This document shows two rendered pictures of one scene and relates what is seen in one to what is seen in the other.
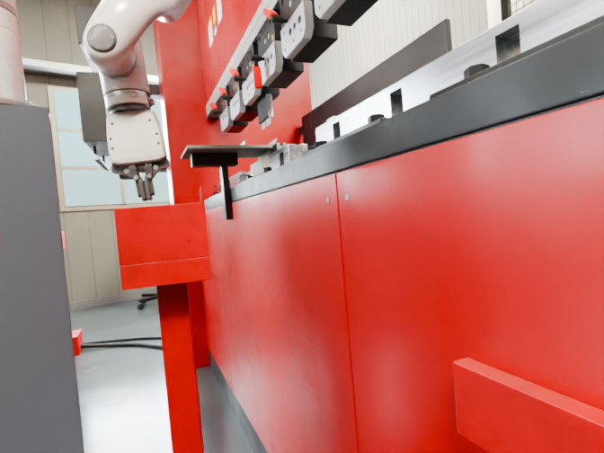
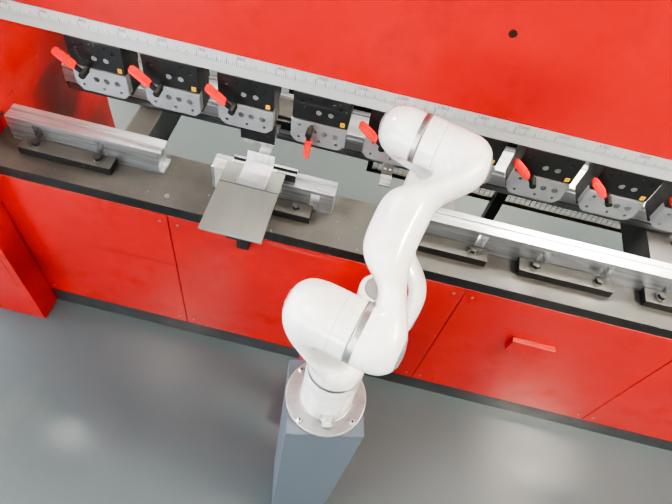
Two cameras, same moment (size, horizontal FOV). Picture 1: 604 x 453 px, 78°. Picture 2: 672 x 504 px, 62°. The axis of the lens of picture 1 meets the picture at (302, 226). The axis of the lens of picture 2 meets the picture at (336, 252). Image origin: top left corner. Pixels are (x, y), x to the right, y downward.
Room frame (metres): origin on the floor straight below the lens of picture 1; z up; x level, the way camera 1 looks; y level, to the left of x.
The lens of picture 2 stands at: (0.55, 1.01, 2.26)
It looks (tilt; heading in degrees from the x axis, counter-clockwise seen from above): 55 degrees down; 295
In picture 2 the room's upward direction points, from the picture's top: 13 degrees clockwise
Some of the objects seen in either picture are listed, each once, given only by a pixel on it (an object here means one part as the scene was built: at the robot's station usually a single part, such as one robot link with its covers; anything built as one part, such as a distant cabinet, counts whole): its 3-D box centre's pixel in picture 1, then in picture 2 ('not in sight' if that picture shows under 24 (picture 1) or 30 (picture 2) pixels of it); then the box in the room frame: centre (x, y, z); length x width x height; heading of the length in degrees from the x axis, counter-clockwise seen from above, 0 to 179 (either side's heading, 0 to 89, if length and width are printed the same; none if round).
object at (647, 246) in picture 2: not in sight; (641, 213); (0.20, -0.79, 0.81); 0.64 x 0.08 x 0.14; 113
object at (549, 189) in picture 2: not in sight; (542, 166); (0.58, -0.21, 1.26); 0.15 x 0.09 x 0.17; 23
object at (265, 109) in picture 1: (265, 112); (258, 132); (1.29, 0.09, 1.13); 0.10 x 0.02 x 0.10; 23
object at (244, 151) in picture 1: (226, 152); (243, 200); (1.23, 0.23, 1.00); 0.26 x 0.18 x 0.01; 113
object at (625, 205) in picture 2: not in sight; (616, 184); (0.39, -0.29, 1.26); 0.15 x 0.09 x 0.17; 23
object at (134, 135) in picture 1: (135, 136); not in sight; (0.74, 0.31, 0.95); 0.10 x 0.07 x 0.11; 105
